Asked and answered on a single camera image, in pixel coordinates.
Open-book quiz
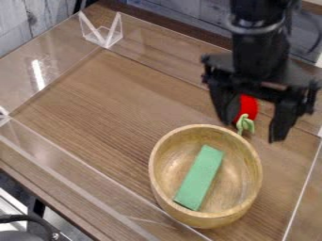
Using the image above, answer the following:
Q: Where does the brown wooden bowl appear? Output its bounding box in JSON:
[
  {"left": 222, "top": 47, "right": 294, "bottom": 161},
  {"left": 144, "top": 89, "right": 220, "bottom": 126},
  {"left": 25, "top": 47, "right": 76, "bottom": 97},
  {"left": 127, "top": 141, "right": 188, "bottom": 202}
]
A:
[{"left": 148, "top": 124, "right": 263, "bottom": 229}]

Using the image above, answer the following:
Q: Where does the black metal table frame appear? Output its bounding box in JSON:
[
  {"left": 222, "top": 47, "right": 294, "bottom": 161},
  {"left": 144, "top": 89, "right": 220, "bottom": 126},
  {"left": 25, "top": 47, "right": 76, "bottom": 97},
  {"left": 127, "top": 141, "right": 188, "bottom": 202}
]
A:
[{"left": 0, "top": 194, "right": 75, "bottom": 241}]

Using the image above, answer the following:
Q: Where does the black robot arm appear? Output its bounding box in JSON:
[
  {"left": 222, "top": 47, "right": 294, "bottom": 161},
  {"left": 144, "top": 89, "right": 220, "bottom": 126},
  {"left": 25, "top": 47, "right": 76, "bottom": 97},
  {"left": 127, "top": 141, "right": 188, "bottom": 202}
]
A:
[{"left": 200, "top": 0, "right": 322, "bottom": 142}]

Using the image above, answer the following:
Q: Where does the red plush strawberry toy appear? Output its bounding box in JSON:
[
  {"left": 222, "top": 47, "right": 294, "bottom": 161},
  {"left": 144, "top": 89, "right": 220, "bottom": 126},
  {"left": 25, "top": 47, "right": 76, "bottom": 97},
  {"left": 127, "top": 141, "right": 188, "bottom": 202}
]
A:
[{"left": 232, "top": 95, "right": 258, "bottom": 136}]

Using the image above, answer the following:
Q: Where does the green rectangular block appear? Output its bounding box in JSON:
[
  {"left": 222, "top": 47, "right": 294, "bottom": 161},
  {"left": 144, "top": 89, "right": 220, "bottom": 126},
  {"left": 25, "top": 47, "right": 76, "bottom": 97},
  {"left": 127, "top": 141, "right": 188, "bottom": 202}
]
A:
[{"left": 174, "top": 145, "right": 224, "bottom": 211}]

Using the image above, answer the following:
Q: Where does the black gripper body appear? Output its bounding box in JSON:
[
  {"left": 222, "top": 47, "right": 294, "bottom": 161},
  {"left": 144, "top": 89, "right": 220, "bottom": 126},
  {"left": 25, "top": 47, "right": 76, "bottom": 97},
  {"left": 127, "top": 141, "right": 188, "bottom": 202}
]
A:
[{"left": 200, "top": 30, "right": 319, "bottom": 115}]

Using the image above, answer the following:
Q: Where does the black cable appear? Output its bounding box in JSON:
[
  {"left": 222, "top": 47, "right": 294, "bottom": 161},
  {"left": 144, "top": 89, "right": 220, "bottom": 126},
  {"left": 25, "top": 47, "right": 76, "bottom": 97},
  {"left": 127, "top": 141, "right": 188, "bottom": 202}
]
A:
[{"left": 0, "top": 213, "right": 53, "bottom": 234}]

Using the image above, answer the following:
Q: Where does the clear acrylic front wall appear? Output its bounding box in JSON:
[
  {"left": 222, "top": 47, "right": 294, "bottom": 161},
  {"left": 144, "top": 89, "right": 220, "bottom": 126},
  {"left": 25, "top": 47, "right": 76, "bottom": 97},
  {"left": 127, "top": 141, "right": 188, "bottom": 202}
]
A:
[{"left": 0, "top": 106, "right": 211, "bottom": 241}]

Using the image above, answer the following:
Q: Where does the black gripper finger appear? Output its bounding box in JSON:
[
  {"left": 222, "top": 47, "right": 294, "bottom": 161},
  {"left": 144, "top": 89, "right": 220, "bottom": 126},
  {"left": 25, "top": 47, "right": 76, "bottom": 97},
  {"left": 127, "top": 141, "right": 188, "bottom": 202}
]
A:
[
  {"left": 269, "top": 100, "right": 298, "bottom": 143},
  {"left": 208, "top": 81, "right": 242, "bottom": 125}
]

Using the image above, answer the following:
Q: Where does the clear acrylic corner bracket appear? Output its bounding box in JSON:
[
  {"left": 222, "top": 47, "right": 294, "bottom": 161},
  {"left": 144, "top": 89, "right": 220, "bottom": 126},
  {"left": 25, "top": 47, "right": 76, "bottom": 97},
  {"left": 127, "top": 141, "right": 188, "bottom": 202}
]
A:
[{"left": 77, "top": 12, "right": 123, "bottom": 49}]

